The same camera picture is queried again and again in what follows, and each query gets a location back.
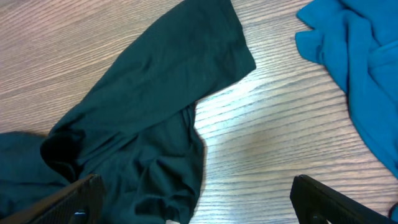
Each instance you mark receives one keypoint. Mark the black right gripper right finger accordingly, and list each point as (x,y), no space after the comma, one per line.
(315,202)

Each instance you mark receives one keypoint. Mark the blue t-shirt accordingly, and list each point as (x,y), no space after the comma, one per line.
(356,41)

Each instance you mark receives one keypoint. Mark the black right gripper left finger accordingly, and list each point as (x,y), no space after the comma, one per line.
(79,202)

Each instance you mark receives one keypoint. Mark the black t-shirt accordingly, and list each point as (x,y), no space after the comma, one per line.
(135,127)

